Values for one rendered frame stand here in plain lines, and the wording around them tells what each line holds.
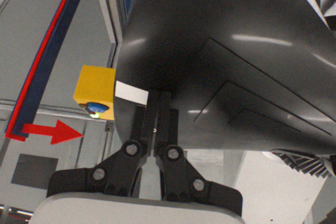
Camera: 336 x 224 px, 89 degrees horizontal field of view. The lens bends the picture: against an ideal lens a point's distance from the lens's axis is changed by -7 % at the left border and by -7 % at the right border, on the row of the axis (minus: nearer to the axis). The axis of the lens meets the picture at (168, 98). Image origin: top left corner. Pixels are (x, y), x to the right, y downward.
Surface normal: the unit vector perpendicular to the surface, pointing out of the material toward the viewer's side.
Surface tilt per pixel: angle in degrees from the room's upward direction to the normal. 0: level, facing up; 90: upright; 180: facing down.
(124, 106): 19
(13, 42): 90
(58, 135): 90
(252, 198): 50
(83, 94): 90
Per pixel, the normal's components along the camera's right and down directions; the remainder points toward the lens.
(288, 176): 0.02, 0.31
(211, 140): -0.10, 0.85
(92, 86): 0.10, -0.37
